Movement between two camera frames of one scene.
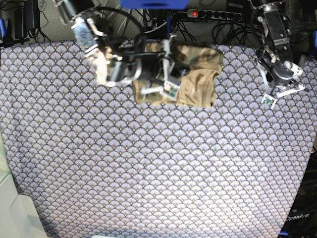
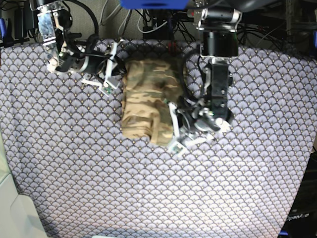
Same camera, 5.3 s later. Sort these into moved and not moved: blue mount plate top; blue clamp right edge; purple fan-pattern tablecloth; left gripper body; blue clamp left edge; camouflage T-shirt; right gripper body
Moved: left gripper body; camouflage T-shirt; right gripper body
Not moved: blue mount plate top; purple fan-pattern tablecloth; blue clamp left edge; blue clamp right edge
